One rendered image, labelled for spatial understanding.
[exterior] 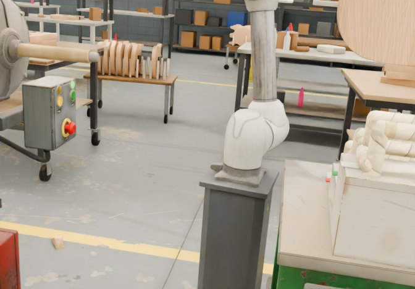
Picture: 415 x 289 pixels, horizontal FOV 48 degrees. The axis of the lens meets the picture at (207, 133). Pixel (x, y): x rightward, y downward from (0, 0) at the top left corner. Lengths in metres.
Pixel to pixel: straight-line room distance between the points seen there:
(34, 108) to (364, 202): 0.98
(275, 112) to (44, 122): 0.96
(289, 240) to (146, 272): 1.61
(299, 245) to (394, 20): 0.63
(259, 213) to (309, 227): 0.80
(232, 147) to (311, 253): 0.92
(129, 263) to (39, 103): 1.36
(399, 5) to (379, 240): 0.61
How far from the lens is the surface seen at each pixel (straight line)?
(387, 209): 0.97
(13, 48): 1.23
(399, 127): 0.93
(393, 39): 1.32
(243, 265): 1.98
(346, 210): 0.96
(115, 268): 2.59
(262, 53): 1.98
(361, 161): 0.95
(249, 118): 1.83
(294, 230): 1.07
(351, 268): 1.00
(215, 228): 1.93
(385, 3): 1.31
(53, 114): 1.47
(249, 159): 1.85
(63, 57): 1.18
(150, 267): 2.60
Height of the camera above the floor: 1.42
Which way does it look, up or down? 17 degrees down
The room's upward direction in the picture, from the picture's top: 4 degrees clockwise
